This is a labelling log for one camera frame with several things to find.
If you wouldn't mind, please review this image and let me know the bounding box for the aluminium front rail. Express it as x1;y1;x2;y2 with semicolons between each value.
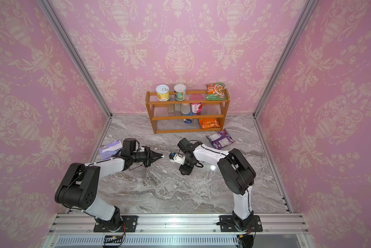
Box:
43;213;313;248

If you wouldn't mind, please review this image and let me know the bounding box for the green red snack bag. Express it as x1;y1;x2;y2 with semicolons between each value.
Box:
206;82;227;101

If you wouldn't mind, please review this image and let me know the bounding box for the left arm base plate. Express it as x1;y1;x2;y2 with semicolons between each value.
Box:
93;215;138;233

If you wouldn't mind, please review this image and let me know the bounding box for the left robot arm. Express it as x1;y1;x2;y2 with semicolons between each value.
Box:
55;138;164;233

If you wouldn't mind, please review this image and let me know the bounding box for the pink white cup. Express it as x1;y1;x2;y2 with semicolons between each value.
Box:
191;103;203;114

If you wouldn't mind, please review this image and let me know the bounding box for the lavender tissue box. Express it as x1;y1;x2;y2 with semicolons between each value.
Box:
99;140;122;160

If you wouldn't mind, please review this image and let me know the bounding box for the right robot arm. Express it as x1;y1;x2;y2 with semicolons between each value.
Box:
169;138;258;233

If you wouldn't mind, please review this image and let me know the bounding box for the white bottle on shelf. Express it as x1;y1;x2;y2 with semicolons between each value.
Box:
181;103;191;115

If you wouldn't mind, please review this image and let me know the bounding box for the green white can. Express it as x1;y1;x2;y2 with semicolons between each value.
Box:
174;84;186;101

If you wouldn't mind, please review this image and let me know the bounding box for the orange snack bag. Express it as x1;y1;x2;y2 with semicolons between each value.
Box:
199;118;221;130

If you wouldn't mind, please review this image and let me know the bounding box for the yellow white can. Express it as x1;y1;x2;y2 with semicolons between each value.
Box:
156;84;171;101

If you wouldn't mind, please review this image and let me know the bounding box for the wooden shelf rack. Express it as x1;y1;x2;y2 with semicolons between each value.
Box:
145;89;230;134

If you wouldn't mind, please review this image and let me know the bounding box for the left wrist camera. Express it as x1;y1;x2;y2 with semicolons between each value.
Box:
121;138;137;156

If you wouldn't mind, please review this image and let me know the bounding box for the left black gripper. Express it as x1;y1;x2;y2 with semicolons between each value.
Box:
131;146;163;167

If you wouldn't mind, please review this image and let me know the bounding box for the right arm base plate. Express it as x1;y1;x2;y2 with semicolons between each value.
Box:
216;215;263;234

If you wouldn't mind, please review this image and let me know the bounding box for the purple snack bag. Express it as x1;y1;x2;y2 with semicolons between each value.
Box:
207;129;235;150

